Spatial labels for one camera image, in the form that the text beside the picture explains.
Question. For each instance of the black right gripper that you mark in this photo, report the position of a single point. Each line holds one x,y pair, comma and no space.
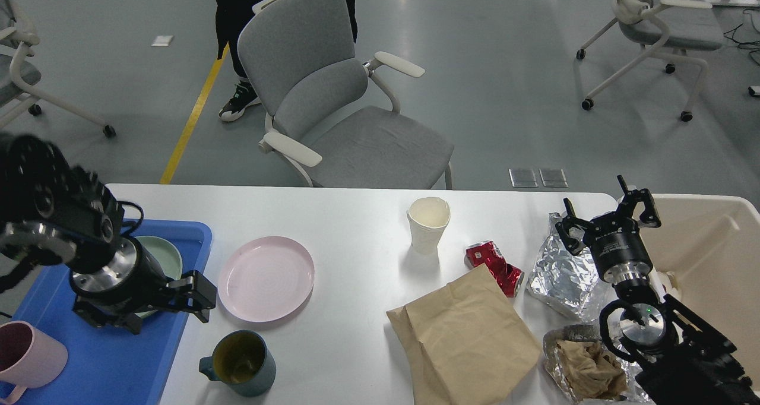
614,239

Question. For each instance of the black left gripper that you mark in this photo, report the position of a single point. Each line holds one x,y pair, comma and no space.
133,286

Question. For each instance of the dark teal mug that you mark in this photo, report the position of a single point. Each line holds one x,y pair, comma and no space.
243,362

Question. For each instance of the pink plate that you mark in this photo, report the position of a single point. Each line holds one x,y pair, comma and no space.
267,279

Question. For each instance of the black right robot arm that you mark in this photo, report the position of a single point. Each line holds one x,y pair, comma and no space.
682,357

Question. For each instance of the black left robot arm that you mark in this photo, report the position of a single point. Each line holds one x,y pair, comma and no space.
53,214

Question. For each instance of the green plate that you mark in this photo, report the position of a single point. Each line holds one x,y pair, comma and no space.
165,253

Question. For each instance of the crumpled aluminium foil sheet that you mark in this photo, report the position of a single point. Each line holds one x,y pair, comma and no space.
566,283

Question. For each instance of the blue plastic tray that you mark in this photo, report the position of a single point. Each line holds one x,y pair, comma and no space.
109,365

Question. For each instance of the floor outlet plate right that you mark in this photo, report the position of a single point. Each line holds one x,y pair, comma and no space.
553,178

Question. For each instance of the floor outlet plate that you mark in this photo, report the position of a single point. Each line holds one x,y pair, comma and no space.
523,178
553,178

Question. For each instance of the beige plastic bin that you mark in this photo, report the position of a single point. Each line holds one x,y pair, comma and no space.
710,246

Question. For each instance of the floor outlet plate left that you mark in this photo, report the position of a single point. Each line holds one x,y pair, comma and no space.
523,178

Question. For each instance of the crushed red can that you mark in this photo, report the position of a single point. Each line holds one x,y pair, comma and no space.
508,277

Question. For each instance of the pink mug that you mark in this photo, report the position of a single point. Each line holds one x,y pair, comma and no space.
29,358

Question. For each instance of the foil with brown napkin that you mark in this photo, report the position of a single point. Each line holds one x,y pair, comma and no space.
586,372

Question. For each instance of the white paper cup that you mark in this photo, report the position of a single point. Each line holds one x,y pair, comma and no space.
428,218

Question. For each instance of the brown paper bag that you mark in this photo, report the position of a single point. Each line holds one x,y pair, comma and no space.
465,342

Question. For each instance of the white chair right background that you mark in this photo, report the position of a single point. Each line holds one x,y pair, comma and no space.
664,29

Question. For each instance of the white chair background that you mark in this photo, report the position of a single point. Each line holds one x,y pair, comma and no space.
19,78
664,29

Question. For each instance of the white chair left background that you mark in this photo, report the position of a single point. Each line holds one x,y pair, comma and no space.
19,78

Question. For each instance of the grey office chair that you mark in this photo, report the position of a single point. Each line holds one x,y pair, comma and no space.
328,114

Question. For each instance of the person in black clothes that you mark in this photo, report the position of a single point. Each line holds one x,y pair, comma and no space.
231,18

